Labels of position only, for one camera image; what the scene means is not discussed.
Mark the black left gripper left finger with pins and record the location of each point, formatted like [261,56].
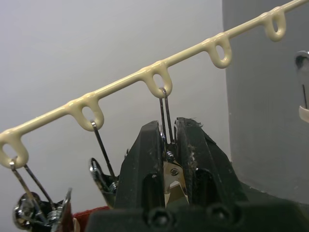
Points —
[137,169]

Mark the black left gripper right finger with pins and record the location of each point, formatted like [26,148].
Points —
[207,159]

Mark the chrome metal hanger clip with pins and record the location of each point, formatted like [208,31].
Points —
[301,62]
[31,207]
[172,172]
[103,154]

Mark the cream hanger bar with loops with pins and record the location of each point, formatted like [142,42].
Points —
[154,68]

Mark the red sock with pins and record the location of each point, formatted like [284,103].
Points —
[83,215]

